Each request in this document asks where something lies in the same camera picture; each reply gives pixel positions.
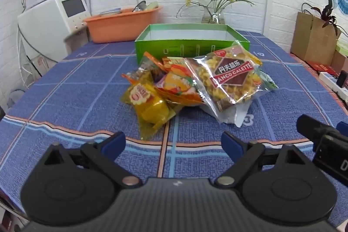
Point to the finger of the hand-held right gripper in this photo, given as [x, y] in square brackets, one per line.
[310, 127]
[343, 128]

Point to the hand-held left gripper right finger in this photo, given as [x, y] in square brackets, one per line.
[231, 143]

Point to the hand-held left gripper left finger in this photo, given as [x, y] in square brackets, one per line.
[114, 142]

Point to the yellow jelly packet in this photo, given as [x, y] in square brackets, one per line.
[146, 101]

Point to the clear waffle packet red label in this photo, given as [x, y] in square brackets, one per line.
[231, 77]

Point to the striped orange snack packet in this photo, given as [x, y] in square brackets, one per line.
[153, 64]

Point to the green cardboard box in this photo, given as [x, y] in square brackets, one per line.
[152, 47]

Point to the white power strip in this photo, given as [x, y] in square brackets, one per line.
[333, 85]

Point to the blue checked tablecloth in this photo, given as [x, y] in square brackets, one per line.
[81, 90]

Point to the red flat box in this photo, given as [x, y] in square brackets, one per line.
[322, 66]

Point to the small brown carton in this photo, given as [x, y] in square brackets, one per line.
[341, 60]

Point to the brown cardboard box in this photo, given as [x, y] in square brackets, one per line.
[310, 39]

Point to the purple leaf plant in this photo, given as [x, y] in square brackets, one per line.
[330, 14]

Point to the orange plastic basin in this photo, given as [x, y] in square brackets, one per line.
[119, 26]

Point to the glass vase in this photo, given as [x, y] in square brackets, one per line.
[213, 18]

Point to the white plate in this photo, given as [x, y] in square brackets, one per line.
[110, 13]

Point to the metal bowl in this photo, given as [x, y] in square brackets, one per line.
[139, 7]

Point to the white machine with screen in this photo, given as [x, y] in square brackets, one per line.
[46, 21]

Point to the pale green bowl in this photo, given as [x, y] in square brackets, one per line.
[152, 6]

